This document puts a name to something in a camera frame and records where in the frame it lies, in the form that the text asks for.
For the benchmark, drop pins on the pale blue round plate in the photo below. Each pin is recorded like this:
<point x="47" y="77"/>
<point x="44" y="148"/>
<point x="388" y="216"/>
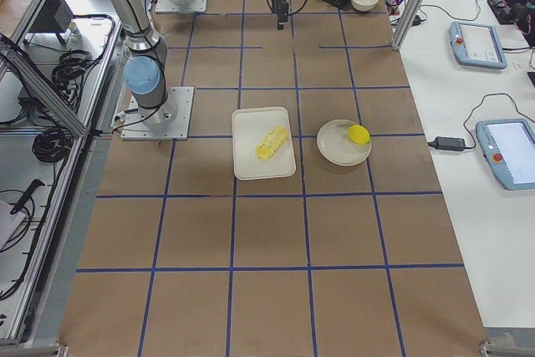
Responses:
<point x="335" y="146"/>

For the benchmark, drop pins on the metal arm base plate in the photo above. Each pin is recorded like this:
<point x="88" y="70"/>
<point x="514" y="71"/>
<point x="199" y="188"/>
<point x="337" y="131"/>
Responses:
<point x="170" y="122"/>

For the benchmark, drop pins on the black handheld tool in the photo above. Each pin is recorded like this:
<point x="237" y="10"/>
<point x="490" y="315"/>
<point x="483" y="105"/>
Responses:
<point x="18" y="206"/>

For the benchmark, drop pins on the yellow lemon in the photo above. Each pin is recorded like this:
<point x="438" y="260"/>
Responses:
<point x="358" y="134"/>

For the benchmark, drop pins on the teach pendant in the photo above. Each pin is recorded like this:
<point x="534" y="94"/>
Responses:
<point x="477" y="45"/>
<point x="508" y="147"/>

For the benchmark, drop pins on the lower teach pendant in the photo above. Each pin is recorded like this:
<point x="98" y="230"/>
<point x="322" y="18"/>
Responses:
<point x="508" y="147"/>

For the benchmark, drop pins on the black power adapter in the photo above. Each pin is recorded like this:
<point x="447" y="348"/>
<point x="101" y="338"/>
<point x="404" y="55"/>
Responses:
<point x="448" y="143"/>

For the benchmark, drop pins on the aluminium frame rail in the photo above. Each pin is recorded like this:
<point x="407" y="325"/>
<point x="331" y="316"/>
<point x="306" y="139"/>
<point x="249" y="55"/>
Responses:
<point x="39" y="86"/>

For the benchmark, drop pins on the upper teach pendant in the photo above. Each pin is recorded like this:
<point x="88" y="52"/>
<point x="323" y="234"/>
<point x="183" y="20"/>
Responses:
<point x="477" y="45"/>

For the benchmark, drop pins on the white rectangular tray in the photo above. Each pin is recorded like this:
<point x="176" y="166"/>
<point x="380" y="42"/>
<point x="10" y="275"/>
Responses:
<point x="249" y="126"/>

